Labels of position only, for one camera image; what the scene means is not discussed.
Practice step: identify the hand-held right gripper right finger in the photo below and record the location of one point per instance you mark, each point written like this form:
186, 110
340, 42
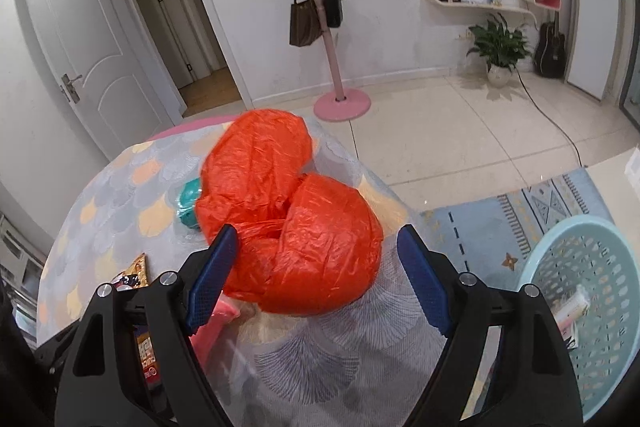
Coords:
425, 282

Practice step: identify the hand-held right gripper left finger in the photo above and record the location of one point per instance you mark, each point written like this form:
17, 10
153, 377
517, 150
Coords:
210, 282

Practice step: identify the orange plastic bag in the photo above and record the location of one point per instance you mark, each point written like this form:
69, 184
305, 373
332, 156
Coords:
300, 257

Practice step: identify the pink white plastic bottle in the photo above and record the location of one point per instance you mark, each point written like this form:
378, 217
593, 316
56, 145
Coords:
572, 314

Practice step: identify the light blue plastic basket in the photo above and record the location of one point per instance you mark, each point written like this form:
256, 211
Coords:
610, 257

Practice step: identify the small black shoulder bag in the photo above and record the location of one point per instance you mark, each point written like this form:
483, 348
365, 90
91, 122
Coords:
332, 9

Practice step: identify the pink packet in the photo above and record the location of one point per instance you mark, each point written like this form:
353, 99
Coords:
217, 327

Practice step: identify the dark snack packet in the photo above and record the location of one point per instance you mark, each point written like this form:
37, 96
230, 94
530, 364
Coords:
136, 274

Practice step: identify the blue patterned rug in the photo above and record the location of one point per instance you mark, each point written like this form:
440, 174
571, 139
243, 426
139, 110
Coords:
480, 227

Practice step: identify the teal packet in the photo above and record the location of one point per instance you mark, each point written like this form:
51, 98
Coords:
187, 207

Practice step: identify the grey low cabinet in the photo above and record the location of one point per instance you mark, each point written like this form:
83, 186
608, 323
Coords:
20, 257

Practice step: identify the pink coat rack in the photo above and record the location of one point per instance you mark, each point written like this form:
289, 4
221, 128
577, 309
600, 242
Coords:
342, 104

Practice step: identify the potted green plant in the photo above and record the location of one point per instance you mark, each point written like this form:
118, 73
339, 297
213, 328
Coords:
500, 74

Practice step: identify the white room door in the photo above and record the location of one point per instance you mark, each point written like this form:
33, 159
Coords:
100, 57

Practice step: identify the black acoustic guitar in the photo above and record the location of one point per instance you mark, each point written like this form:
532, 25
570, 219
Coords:
549, 52

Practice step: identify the white low wall shelf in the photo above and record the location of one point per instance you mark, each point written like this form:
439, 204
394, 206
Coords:
475, 5

